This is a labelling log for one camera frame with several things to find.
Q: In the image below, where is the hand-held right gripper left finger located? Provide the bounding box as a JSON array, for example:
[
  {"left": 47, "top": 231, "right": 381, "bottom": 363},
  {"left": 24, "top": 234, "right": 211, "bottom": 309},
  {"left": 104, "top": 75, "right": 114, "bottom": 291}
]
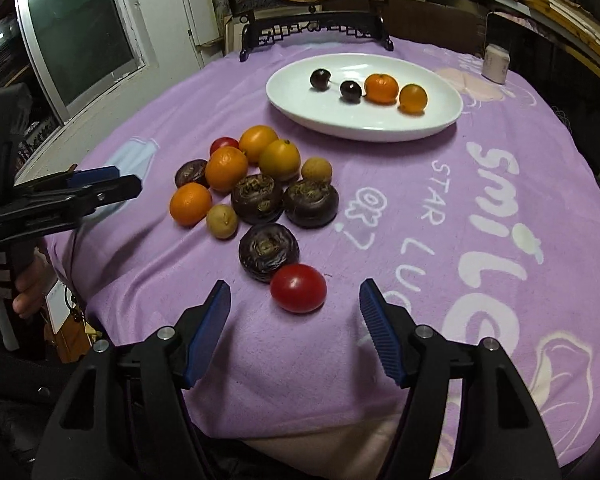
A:
[{"left": 31, "top": 280, "right": 232, "bottom": 480}]

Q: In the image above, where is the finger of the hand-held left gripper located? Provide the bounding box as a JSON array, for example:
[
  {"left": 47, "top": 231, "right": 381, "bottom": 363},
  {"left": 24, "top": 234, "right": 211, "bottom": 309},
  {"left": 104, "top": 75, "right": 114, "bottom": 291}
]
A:
[
  {"left": 12, "top": 164, "right": 121, "bottom": 197},
  {"left": 0, "top": 175, "right": 143, "bottom": 247}
]

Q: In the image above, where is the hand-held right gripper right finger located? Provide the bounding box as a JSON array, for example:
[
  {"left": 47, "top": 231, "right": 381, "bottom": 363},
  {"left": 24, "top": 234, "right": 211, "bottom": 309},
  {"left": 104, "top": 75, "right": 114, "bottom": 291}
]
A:
[{"left": 358, "top": 278, "right": 563, "bottom": 480}]

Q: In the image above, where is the small dark water chestnut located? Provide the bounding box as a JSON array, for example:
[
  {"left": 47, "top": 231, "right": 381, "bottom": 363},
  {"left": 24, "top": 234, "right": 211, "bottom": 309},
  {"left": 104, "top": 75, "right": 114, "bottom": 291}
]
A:
[{"left": 174, "top": 159, "right": 210, "bottom": 188}]

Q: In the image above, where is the red cherry tomato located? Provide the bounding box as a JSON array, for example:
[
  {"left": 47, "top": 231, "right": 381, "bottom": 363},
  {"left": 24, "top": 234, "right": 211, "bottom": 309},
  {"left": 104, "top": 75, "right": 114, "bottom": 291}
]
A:
[{"left": 270, "top": 263, "right": 328, "bottom": 314}]

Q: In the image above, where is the tan longan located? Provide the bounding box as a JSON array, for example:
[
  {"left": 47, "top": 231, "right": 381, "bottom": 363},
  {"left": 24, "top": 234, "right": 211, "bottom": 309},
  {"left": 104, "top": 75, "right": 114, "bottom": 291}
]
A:
[
  {"left": 301, "top": 157, "right": 333, "bottom": 184},
  {"left": 206, "top": 204, "right": 239, "bottom": 240}
]

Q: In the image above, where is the small red tomato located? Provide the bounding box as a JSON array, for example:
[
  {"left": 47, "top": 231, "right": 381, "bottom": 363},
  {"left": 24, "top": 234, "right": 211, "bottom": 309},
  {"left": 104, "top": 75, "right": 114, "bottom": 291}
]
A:
[{"left": 209, "top": 136, "right": 240, "bottom": 157}]

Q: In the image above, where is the oblong orange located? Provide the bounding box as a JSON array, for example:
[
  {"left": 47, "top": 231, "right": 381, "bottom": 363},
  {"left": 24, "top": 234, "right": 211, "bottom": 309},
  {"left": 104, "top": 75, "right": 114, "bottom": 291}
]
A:
[{"left": 258, "top": 139, "right": 302, "bottom": 182}]

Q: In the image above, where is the white oval plate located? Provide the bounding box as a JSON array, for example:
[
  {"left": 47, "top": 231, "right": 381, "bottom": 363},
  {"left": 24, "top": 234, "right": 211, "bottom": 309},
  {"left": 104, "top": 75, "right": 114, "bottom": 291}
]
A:
[{"left": 265, "top": 53, "right": 464, "bottom": 143}]

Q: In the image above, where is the person's left hand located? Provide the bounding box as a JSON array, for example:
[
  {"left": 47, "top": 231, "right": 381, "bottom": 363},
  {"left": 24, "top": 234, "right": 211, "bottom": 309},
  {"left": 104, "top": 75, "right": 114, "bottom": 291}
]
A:
[{"left": 11, "top": 254, "right": 56, "bottom": 321}]

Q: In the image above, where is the purple printed blanket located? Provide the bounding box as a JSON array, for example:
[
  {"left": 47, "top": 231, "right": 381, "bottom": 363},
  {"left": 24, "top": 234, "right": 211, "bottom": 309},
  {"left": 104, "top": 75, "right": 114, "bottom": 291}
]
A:
[{"left": 45, "top": 35, "right": 600, "bottom": 466}]

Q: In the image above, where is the white framed window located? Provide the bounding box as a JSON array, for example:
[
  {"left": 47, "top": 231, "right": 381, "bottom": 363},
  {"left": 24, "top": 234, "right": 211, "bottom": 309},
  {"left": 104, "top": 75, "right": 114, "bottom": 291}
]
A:
[{"left": 14, "top": 0, "right": 161, "bottom": 126}]

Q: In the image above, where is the person's dark clothing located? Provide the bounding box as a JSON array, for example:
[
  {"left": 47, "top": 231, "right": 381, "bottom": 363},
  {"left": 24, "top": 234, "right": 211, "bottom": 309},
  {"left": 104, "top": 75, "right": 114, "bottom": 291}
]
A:
[{"left": 0, "top": 345, "right": 81, "bottom": 480}]

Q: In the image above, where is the small yellowish orange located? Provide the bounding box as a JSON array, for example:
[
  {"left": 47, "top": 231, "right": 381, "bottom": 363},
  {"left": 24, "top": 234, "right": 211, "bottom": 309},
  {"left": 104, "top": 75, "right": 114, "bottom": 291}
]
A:
[{"left": 399, "top": 84, "right": 428, "bottom": 113}]

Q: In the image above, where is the small orange with green stem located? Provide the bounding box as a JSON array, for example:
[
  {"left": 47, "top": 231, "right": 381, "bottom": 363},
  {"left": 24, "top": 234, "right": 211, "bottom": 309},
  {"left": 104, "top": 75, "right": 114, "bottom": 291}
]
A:
[{"left": 364, "top": 73, "right": 399, "bottom": 105}]

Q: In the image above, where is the pale pink drink can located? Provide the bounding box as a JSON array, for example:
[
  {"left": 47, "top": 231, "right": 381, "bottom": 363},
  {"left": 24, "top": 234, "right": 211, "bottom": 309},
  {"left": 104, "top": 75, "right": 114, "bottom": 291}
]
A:
[{"left": 481, "top": 45, "right": 510, "bottom": 86}]

